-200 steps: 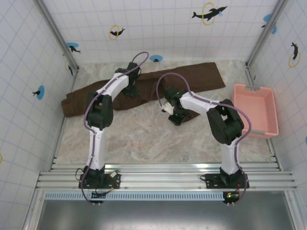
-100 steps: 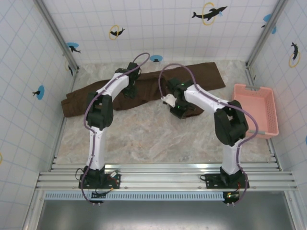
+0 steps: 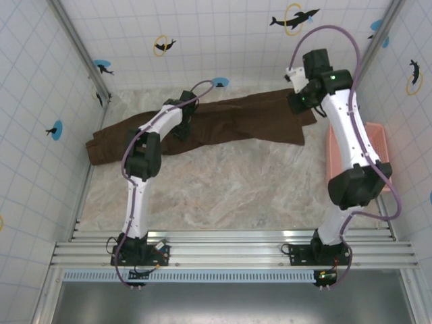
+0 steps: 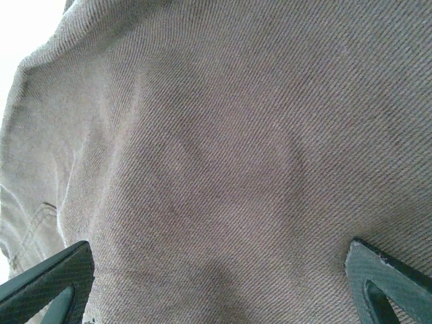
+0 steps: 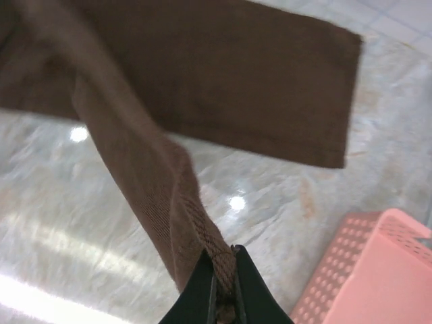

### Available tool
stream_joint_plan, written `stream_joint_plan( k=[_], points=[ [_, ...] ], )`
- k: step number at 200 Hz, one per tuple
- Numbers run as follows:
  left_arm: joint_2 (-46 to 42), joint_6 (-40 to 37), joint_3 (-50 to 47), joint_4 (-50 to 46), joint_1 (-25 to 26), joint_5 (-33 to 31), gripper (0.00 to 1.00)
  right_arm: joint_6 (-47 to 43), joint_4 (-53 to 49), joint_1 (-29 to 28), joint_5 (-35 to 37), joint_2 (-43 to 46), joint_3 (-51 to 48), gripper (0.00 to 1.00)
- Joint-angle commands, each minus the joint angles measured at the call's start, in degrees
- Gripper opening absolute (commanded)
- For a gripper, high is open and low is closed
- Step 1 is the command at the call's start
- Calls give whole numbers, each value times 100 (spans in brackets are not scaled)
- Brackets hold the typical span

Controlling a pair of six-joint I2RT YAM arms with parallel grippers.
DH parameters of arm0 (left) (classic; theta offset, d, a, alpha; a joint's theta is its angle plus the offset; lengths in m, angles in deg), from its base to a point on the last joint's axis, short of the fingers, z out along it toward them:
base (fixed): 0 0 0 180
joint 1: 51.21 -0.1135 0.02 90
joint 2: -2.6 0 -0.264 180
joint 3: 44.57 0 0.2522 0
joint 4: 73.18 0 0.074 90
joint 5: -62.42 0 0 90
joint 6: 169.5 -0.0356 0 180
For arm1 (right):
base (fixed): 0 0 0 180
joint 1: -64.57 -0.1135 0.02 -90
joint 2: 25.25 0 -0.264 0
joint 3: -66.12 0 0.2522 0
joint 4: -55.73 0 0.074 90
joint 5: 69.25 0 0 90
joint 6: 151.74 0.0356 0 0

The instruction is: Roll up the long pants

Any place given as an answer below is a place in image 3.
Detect brown long pants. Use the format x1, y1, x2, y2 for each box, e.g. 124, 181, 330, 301
84, 88, 318, 166

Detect blue patch sticker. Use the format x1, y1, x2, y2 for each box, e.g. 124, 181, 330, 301
367, 19, 384, 40

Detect blue oval shark sticker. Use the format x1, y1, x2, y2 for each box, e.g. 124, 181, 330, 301
92, 59, 115, 76

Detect pink plastic basket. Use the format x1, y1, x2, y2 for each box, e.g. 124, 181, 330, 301
325, 121, 394, 195

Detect blue circle dolphin sticker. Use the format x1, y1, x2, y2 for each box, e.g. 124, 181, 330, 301
45, 120, 64, 140

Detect grey metal panel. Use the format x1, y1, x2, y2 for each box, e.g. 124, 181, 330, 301
57, 281, 416, 324

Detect small circuit board green light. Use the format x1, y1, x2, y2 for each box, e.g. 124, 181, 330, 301
315, 269, 338, 283

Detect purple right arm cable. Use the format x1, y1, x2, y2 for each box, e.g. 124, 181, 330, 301
289, 25, 402, 291

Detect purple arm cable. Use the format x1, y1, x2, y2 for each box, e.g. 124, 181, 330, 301
114, 78, 215, 290
289, 25, 402, 291

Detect large dolphin yellow ring sticker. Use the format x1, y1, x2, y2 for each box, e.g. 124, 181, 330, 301
284, 3, 321, 36

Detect small dolphin yellow ring sticker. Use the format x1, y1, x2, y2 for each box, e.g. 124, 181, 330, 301
153, 34, 178, 57

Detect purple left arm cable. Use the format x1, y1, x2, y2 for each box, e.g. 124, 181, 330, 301
114, 78, 215, 290

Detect aluminium corner post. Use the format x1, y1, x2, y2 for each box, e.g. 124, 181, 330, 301
357, 0, 408, 85
47, 0, 114, 104

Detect narrow yellow ring dolphin sticker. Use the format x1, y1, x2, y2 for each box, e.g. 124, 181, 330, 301
91, 84, 104, 108

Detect orca yellow ring sticker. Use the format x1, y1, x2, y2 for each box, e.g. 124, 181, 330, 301
406, 59, 424, 96

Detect aluminium mounting rail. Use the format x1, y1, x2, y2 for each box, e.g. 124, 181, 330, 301
50, 230, 421, 270

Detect aluminium side rail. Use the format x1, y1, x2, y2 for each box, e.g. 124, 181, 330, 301
69, 97, 111, 242
375, 194, 396, 242

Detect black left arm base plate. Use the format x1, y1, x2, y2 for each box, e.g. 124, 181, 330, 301
110, 241, 172, 268

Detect white slotted cable duct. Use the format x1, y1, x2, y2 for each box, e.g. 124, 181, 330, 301
62, 269, 318, 283

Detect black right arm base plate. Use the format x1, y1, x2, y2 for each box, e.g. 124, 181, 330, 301
289, 243, 352, 267

